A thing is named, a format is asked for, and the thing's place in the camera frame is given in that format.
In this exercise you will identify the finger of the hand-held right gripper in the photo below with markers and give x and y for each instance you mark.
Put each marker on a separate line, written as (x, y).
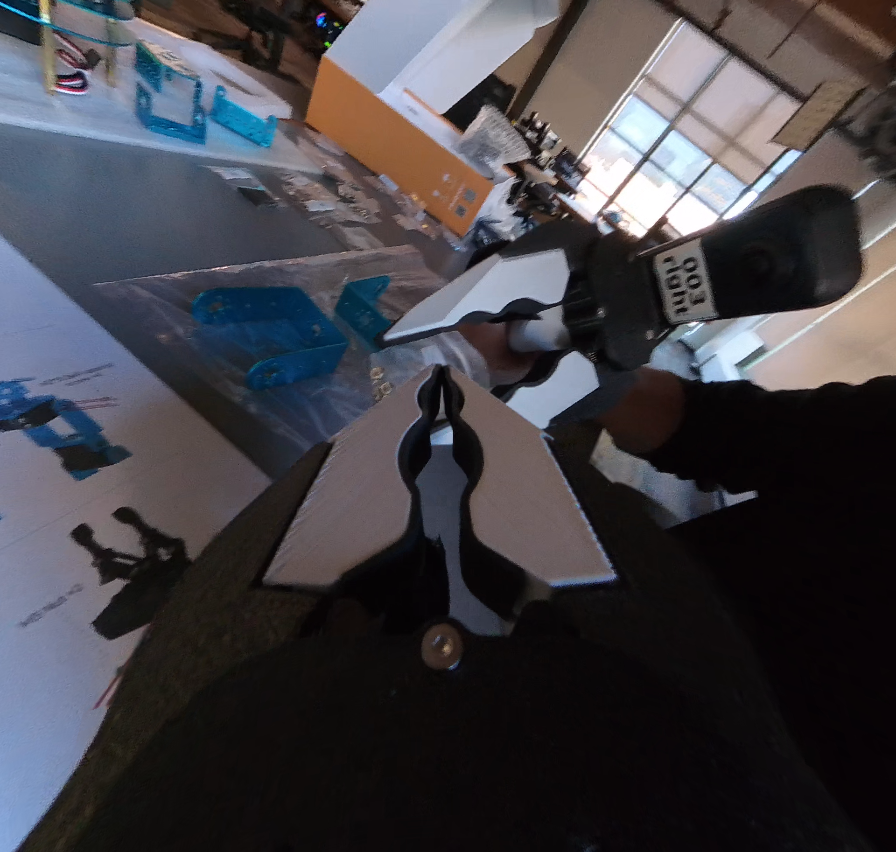
(490, 285)
(570, 390)

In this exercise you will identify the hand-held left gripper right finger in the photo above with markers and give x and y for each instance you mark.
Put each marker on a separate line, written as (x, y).
(539, 509)

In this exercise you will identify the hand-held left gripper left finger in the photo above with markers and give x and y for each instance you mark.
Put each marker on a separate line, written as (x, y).
(350, 509)

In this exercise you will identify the person's right forearm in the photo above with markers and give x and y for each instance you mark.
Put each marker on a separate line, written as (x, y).
(770, 432)

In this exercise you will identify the wooden background desk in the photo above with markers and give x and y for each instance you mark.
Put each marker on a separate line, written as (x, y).
(553, 173)

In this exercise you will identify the grey desk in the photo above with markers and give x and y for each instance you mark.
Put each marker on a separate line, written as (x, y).
(105, 222)

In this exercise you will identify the person's right hand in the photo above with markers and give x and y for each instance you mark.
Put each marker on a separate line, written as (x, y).
(490, 355)

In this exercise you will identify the bubble wrap bag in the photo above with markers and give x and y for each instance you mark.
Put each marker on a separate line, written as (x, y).
(490, 138)

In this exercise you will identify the large window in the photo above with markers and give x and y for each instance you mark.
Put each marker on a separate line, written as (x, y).
(686, 131)

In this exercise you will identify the pile of small screw bags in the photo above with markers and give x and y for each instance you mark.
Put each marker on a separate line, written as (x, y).
(336, 201)

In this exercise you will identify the orange and white cardboard box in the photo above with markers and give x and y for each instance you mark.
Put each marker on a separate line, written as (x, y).
(378, 138)

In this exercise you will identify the clear plastic bag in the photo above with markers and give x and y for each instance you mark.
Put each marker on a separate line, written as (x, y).
(175, 348)

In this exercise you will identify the open instruction booklet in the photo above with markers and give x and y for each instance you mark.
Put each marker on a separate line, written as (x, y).
(56, 516)

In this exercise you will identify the white foam sheet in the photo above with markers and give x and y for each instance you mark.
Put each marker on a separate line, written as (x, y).
(70, 110)

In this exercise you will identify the medium blue U bracket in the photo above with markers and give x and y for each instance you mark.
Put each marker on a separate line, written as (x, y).
(360, 313)

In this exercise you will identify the short blue U bracket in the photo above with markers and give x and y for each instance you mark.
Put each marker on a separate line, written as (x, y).
(241, 120)

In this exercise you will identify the large blue U bracket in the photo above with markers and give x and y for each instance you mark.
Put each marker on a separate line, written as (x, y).
(171, 124)

